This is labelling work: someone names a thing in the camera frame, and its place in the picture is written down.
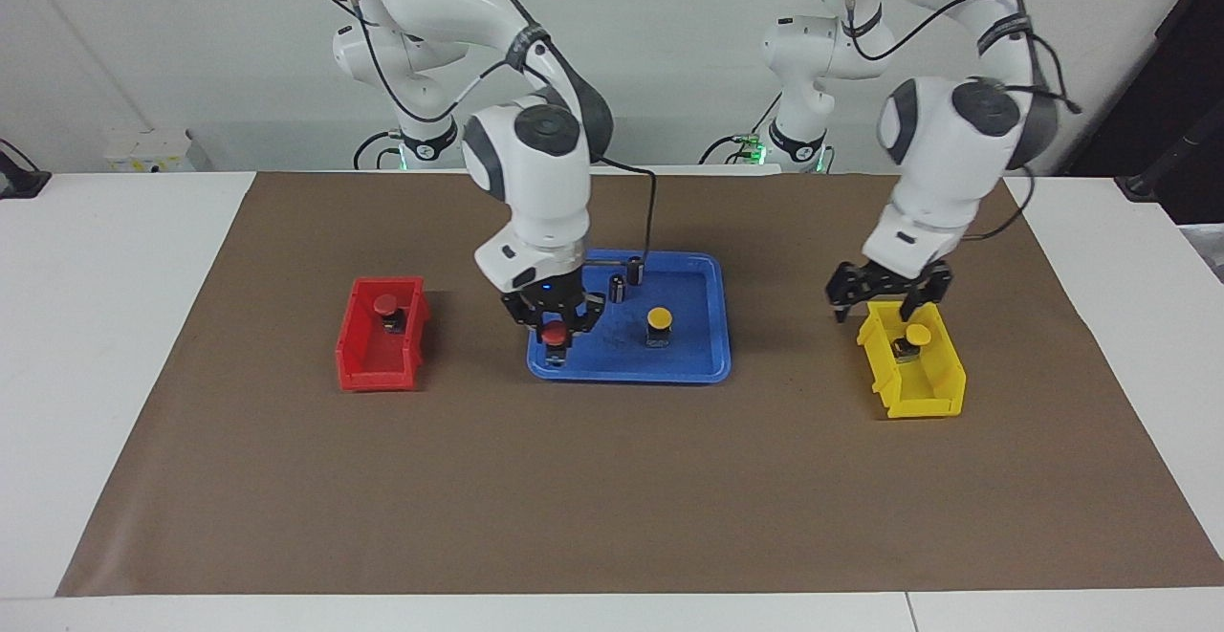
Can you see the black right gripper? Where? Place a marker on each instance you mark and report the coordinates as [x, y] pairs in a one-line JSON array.
[[550, 299]]

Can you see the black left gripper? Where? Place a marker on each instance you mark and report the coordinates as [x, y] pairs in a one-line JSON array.
[[894, 283]]

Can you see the red push button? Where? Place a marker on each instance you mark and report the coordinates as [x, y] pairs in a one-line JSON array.
[[385, 304], [555, 334]]

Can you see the yellow push button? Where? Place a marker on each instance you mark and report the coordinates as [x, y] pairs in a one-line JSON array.
[[918, 334], [659, 316]]

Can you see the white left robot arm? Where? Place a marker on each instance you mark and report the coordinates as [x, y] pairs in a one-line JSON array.
[[942, 154]]

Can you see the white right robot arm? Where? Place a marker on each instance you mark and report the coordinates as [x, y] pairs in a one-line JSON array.
[[540, 183]]

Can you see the black cylindrical capacitor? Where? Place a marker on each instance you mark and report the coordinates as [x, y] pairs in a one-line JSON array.
[[636, 273], [618, 290]]

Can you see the yellow plastic bin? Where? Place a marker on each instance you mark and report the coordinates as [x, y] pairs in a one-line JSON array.
[[923, 388]]

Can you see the blue plastic tray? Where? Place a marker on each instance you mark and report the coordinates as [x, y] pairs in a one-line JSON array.
[[688, 355]]

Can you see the brown paper mat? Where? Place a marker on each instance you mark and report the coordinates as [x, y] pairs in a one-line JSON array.
[[612, 489]]

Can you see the red plastic bin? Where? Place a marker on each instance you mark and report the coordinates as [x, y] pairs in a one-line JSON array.
[[373, 359]]

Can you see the black equipment stand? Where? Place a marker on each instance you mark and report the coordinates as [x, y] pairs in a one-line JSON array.
[[1167, 87]]

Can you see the white wall socket box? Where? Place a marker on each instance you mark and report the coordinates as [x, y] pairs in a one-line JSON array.
[[148, 152]]

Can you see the black clamp mount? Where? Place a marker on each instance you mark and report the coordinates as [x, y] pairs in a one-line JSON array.
[[19, 181]]

